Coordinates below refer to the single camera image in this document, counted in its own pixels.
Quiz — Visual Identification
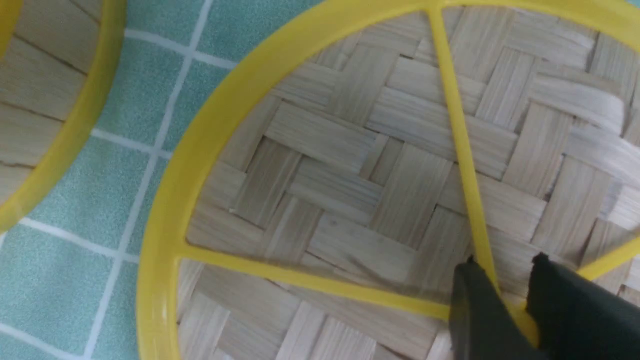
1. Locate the yellow woven bamboo steamer lid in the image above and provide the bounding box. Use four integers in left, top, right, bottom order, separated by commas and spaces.
136, 0, 639, 360

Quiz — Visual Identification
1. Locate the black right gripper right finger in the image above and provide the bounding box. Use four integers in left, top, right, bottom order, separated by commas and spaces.
526, 253, 640, 360

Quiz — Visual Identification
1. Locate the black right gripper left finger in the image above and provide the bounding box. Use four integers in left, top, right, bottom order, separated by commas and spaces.
449, 256, 546, 360

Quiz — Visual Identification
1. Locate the green checkered tablecloth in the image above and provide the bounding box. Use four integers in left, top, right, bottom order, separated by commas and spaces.
0, 0, 316, 360

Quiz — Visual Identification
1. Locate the yellow bamboo steamer basket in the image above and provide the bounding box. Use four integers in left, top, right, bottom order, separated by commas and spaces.
0, 0, 127, 233

